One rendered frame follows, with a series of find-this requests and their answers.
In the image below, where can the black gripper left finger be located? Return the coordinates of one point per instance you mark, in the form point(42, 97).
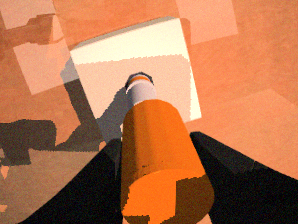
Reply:
point(93, 196)

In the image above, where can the orange marker cap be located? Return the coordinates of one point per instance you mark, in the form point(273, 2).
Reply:
point(163, 181)

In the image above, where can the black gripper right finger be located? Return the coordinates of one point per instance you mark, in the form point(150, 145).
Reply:
point(245, 191)

